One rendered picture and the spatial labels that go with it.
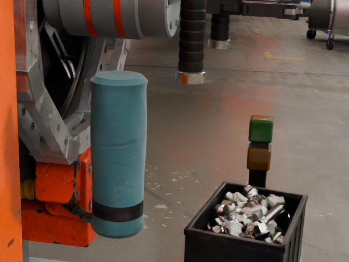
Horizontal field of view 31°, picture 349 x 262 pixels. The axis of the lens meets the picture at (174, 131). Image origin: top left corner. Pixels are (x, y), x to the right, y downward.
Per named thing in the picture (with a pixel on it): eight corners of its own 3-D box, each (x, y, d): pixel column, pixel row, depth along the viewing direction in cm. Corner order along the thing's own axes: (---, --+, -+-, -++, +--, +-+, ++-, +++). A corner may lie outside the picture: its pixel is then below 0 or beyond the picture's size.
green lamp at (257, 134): (249, 135, 109) (251, 114, 108) (272, 138, 109) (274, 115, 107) (247, 142, 105) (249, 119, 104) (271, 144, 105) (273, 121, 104)
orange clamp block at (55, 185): (35, 149, 107) (32, 200, 108) (78, 154, 106) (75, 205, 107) (50, 144, 114) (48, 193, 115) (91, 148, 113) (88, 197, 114)
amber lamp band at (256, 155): (247, 162, 111) (249, 141, 109) (270, 165, 110) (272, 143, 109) (245, 170, 107) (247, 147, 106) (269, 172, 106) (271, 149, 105)
